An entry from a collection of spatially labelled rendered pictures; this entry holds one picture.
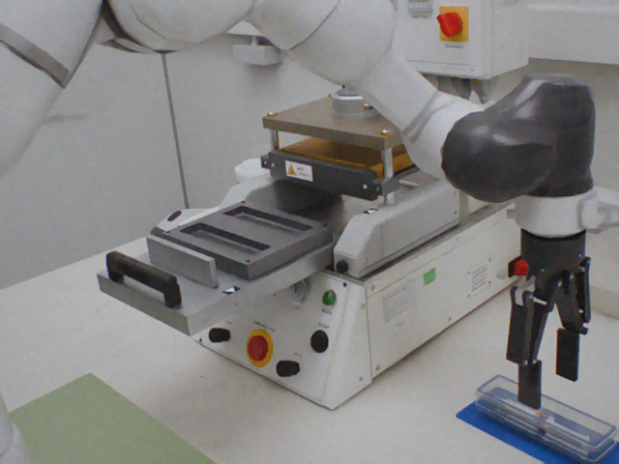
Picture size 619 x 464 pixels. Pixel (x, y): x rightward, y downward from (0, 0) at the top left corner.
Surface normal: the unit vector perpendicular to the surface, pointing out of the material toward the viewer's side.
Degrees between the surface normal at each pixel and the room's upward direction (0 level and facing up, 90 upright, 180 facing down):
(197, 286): 0
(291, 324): 65
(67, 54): 108
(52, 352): 0
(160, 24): 127
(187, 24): 118
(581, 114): 81
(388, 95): 101
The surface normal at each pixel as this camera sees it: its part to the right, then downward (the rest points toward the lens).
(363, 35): 0.43, 0.31
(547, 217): -0.42, 0.37
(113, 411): -0.13, -0.92
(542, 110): 0.07, 0.08
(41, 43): 0.66, 0.23
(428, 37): -0.70, 0.33
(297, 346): -0.68, -0.09
